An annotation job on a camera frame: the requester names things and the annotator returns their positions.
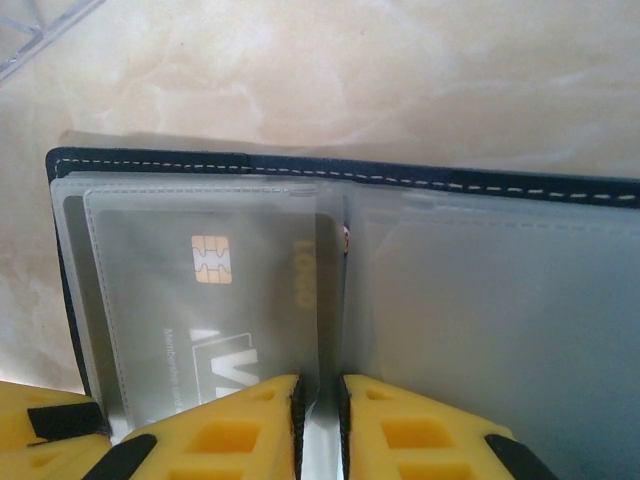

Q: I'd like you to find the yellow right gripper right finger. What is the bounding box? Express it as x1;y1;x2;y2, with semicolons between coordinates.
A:
339;373;559;480

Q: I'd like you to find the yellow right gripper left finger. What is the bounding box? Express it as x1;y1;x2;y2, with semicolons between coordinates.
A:
107;373;307;480

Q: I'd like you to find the black VIP chip card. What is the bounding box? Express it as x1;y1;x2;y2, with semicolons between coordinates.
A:
97;207;346;426

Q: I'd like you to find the blue card holder wallet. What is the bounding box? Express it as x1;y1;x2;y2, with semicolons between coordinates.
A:
44;144;640;480

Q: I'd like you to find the clear acrylic organizer box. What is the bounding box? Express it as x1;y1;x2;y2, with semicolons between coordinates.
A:
0;0;107;84

